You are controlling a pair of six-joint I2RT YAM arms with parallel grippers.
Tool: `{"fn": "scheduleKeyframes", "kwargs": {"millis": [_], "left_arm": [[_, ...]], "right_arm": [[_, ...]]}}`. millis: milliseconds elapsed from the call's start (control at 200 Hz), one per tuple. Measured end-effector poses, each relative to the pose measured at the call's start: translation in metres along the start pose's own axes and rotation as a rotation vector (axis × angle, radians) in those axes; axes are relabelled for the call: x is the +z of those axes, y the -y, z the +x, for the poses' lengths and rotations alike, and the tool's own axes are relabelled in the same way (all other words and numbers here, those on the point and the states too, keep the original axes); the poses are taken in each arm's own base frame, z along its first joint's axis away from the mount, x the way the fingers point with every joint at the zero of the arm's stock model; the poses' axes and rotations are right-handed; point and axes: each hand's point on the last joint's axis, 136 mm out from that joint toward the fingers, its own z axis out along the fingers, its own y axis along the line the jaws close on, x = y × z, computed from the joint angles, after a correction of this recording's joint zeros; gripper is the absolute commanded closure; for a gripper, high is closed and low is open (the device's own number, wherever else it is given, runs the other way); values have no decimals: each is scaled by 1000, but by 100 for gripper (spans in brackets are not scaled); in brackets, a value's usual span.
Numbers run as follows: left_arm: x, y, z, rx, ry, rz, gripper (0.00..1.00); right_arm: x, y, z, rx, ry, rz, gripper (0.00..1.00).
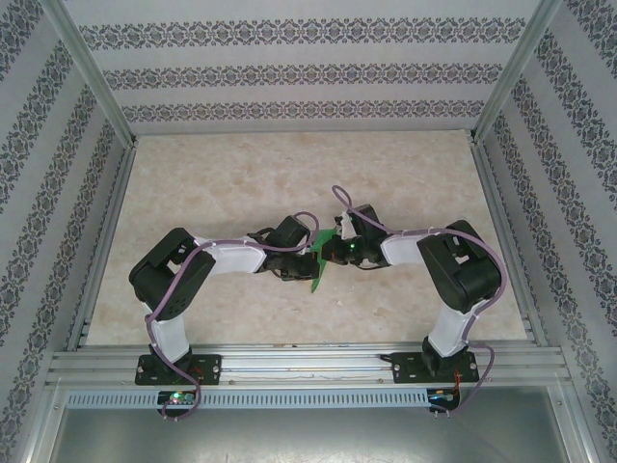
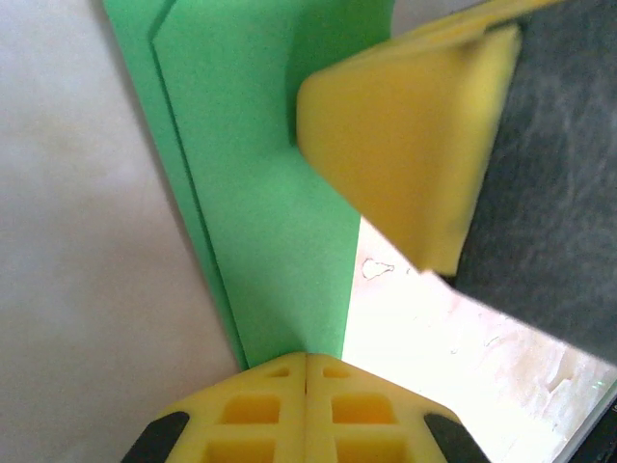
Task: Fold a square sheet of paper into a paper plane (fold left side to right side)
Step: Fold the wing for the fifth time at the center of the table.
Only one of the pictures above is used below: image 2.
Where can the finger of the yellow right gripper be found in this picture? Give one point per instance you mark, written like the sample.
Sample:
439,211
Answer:
482,19
395,144

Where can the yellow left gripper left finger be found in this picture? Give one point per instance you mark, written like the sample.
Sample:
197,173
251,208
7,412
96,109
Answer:
289,386

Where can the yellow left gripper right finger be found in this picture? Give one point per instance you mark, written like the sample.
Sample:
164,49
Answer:
320,390

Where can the green paper sheet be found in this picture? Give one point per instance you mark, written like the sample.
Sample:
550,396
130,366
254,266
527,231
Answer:
250,169

